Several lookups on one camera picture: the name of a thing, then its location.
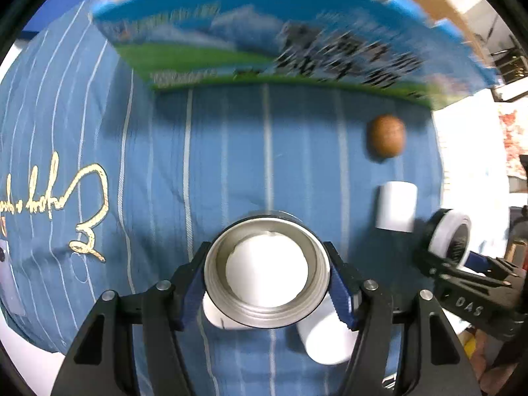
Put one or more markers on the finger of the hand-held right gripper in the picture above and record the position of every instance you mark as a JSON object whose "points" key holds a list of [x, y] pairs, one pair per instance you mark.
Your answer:
{"points": [[478, 263], [427, 255]]}

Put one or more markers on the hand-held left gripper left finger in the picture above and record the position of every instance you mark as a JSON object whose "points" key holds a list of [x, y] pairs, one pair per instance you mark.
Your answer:
{"points": [[189, 297]]}

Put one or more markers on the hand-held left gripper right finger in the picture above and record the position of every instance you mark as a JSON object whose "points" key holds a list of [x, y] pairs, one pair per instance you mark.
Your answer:
{"points": [[341, 299]]}

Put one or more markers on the steel cup with white inside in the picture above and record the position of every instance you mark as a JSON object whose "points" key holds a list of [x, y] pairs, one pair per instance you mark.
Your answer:
{"points": [[266, 270]]}

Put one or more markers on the person's right forearm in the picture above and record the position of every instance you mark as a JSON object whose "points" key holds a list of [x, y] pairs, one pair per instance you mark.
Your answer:
{"points": [[501, 373]]}

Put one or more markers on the white plastic cylinder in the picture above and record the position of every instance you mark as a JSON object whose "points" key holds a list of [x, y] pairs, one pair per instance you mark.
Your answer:
{"points": [[213, 315], [326, 340], [396, 206]]}

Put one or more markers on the brown ball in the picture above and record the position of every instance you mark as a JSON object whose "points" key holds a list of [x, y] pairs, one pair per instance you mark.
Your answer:
{"points": [[386, 136]]}

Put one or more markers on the red and white patterned cloth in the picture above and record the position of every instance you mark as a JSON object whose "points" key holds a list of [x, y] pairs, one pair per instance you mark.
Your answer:
{"points": [[512, 140]]}

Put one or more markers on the blue striped blanket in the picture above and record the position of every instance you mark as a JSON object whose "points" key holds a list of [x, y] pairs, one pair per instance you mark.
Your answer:
{"points": [[247, 161]]}

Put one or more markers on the blue and green carton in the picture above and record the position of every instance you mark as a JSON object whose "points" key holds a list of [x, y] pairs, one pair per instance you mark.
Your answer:
{"points": [[247, 41]]}

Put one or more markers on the black frame furniture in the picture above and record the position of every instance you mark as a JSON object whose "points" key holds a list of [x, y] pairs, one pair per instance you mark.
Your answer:
{"points": [[511, 64]]}

